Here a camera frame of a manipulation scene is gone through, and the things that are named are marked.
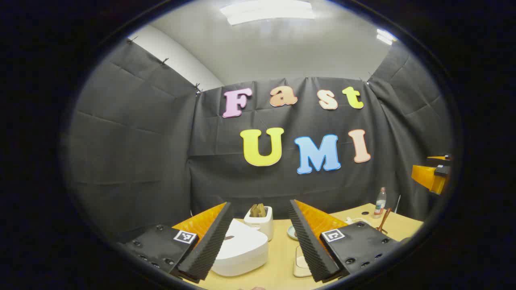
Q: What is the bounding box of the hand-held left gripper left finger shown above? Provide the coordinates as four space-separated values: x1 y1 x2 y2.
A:
120 201 234 283

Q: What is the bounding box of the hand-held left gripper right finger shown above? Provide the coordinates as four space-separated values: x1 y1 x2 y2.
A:
288 199 404 283

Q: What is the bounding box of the clear rice container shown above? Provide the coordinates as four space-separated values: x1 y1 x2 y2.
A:
293 245 313 278

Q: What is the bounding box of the white rice cooker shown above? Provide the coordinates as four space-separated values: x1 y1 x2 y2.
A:
210 219 270 278

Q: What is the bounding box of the brown wooden spoon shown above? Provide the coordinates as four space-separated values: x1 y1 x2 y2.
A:
377 207 392 233

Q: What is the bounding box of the white toaster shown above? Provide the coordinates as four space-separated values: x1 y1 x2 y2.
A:
244 206 275 241

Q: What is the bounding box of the clear plastic water bottle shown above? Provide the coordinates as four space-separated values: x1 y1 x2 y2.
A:
374 187 387 219

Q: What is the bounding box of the black backdrop cloth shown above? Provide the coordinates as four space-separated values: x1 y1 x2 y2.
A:
67 38 454 242

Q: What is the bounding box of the small ceiling light panel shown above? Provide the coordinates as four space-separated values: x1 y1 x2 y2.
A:
376 28 397 46

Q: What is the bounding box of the large ceiling light panel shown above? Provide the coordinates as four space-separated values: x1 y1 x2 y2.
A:
220 0 316 25

